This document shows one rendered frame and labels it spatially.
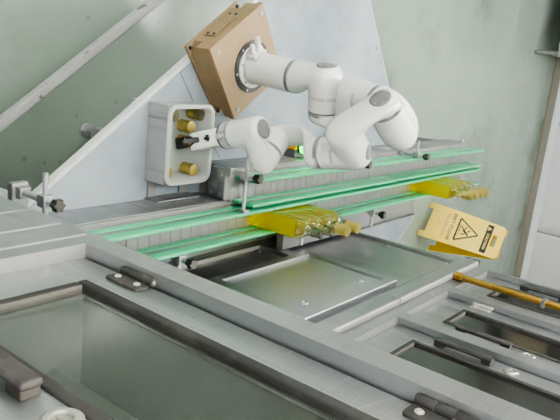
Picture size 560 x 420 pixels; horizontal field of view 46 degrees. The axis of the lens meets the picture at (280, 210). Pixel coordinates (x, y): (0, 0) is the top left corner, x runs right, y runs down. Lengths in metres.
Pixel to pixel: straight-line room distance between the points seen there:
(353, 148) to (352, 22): 1.10
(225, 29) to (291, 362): 1.38
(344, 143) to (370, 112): 0.09
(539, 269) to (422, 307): 5.99
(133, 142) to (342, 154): 0.60
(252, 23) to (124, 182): 0.59
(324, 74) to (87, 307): 1.17
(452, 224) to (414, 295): 3.34
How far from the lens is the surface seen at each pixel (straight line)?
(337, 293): 1.82
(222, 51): 1.88
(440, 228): 5.26
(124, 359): 0.66
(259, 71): 1.91
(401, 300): 1.89
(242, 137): 1.70
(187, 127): 1.87
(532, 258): 7.88
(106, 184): 1.80
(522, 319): 2.01
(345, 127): 1.53
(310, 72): 1.80
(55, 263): 0.90
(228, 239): 1.88
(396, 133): 1.58
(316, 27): 2.39
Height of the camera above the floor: 2.15
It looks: 36 degrees down
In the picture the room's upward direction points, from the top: 106 degrees clockwise
